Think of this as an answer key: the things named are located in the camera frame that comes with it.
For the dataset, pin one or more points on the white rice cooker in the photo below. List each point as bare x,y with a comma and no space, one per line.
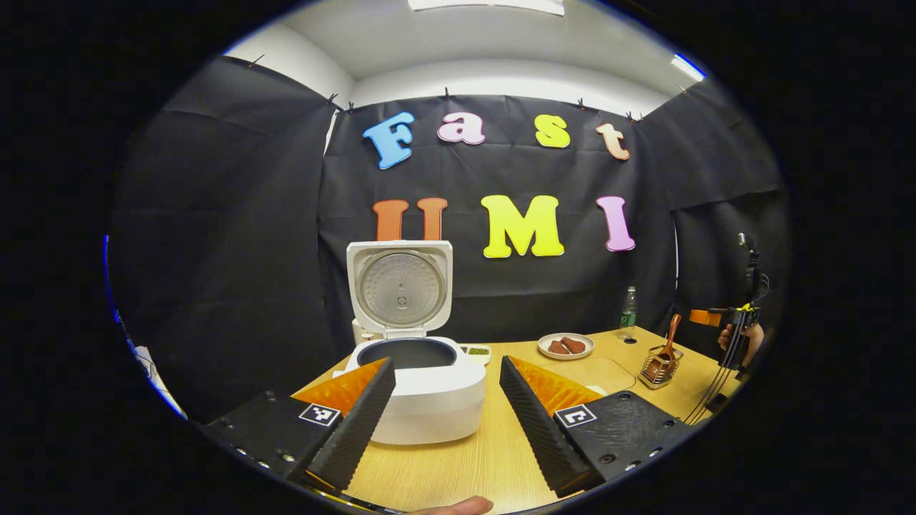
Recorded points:
436,400

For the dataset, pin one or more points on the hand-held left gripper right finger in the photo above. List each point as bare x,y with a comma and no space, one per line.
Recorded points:
537,429

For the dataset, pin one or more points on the green label water bottle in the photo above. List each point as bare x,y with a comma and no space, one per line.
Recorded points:
628,318

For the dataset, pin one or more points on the white divided bean dish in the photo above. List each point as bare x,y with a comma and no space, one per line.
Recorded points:
478,351

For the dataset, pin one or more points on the brown meat piece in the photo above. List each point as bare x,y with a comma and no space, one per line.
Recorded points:
575,344
558,348

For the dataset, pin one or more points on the small ceiling light panel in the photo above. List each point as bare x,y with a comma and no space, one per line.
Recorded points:
687,66

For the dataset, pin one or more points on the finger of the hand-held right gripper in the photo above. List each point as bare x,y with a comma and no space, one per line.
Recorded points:
705,317

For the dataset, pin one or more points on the large ceiling light panel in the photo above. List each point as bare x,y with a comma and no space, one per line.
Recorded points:
486,6

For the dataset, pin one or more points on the white round plate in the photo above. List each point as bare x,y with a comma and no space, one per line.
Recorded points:
565,357

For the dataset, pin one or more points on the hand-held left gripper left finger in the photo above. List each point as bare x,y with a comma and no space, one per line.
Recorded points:
358,429

